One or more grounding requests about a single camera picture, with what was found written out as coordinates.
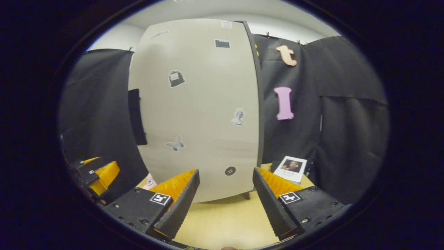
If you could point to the white book with portrait cover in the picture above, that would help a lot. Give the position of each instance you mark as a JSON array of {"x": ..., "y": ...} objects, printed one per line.
[{"x": 290, "y": 168}]

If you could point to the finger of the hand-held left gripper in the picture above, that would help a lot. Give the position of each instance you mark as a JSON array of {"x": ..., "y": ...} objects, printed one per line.
[
  {"x": 86, "y": 165},
  {"x": 91, "y": 177}
]

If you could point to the black backdrop cloth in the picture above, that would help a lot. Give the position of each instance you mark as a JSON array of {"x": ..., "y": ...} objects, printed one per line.
[{"x": 347, "y": 132}]

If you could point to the pink soft toy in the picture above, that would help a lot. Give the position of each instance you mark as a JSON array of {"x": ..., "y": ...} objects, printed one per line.
[{"x": 149, "y": 182}]

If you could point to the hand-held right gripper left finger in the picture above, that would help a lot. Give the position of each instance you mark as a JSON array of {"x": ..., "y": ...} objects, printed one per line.
[{"x": 180, "y": 208}]

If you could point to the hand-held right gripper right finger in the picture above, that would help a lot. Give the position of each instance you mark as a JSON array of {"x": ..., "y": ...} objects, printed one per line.
[{"x": 269, "y": 205}]

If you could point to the dark grey cabinet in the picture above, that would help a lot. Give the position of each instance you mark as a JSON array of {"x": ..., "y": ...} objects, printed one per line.
[{"x": 261, "y": 111}]

